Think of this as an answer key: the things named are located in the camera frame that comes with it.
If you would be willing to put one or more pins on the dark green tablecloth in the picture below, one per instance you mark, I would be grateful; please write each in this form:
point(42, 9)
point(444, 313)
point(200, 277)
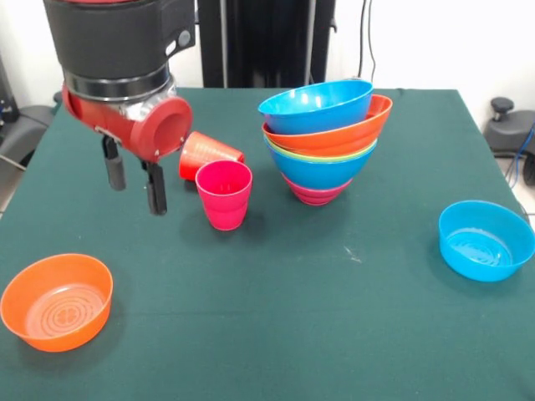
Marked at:
point(292, 313)

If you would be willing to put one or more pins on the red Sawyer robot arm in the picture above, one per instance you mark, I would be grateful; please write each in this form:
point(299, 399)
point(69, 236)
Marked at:
point(108, 42)

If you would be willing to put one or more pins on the black stand base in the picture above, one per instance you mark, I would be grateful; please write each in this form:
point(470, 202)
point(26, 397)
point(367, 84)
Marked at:
point(507, 133)
point(25, 129)

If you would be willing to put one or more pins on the small orange flat-bottomed bowl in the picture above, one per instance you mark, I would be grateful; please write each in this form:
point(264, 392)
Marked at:
point(58, 309)

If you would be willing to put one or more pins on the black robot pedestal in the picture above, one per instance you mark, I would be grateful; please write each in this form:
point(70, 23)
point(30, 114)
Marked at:
point(259, 42)

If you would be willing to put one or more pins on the large blue plastic bowl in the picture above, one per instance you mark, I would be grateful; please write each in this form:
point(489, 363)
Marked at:
point(317, 117)
point(322, 175)

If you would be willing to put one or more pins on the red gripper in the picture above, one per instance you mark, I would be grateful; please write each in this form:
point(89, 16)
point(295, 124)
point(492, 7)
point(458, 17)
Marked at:
point(125, 125)

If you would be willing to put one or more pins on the large orange plastic bowl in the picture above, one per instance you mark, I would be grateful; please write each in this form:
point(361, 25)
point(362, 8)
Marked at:
point(334, 140)

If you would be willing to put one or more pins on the pink plastic bowl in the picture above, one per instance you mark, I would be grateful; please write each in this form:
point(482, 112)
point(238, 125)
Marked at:
point(317, 196)

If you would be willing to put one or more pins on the red plastic cup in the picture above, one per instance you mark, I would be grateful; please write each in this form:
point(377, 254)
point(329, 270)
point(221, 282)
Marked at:
point(205, 154)

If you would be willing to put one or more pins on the green plastic bowl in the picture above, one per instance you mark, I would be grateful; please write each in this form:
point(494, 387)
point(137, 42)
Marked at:
point(330, 158)

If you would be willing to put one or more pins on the small blue flat-bottomed bowl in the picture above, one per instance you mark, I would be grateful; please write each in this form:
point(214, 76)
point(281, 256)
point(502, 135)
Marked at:
point(485, 250)

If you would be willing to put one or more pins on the pink plastic cup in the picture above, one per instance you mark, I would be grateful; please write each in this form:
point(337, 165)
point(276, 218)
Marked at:
point(225, 204)

